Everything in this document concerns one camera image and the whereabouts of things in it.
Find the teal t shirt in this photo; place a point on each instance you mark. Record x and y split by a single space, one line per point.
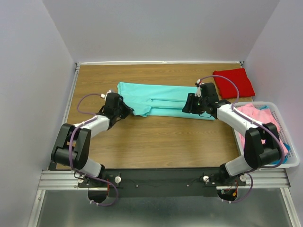
158 100

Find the aluminium frame rail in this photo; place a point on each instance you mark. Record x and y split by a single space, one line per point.
64 180

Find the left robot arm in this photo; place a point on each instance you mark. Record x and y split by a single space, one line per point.
72 144

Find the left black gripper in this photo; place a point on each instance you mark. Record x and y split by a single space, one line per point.
128 110

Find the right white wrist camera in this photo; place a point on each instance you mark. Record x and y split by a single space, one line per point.
198 91

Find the pink t shirt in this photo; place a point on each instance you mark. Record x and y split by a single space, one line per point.
250 110

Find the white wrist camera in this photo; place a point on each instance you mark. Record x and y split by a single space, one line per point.
105 94
198 91

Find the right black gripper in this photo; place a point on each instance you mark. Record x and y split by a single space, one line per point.
190 100

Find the blue t shirt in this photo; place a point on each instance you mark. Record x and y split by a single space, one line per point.
286 151

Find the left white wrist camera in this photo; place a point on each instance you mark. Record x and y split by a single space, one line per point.
105 94

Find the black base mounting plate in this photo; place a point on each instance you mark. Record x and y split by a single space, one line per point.
160 182

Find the white plastic laundry basket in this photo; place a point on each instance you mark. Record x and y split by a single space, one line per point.
293 159

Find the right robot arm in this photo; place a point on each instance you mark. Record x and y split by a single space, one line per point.
262 144

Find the folded red t shirt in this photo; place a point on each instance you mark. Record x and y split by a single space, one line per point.
239 78

